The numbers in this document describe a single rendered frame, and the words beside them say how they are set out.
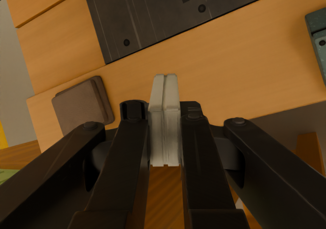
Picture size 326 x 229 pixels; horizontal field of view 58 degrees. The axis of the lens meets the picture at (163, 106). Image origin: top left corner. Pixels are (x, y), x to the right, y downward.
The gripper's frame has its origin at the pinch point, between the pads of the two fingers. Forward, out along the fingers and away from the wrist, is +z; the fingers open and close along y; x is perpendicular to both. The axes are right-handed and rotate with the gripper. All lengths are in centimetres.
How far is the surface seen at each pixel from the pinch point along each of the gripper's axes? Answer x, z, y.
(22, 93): -46, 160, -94
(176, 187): -67, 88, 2
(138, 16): 4.1, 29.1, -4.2
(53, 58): -3.3, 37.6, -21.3
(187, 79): -4.4, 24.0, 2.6
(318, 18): 3.8, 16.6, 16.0
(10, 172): -33, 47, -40
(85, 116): -10.5, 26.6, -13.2
